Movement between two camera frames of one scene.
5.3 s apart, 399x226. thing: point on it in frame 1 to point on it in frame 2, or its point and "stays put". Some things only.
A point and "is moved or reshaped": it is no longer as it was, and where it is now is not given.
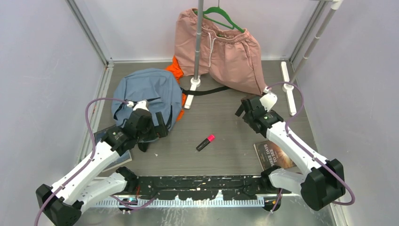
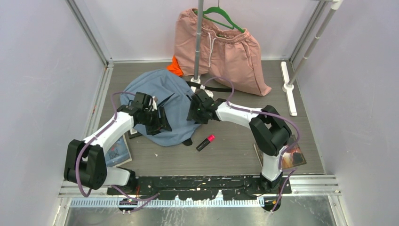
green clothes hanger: [218, 9] stays put
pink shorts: [230, 56] stays put
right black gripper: [240, 111] to [193, 115]
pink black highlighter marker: [210, 138] stays put
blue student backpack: [155, 90] is moved or reshaped
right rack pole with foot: [289, 86] stays put
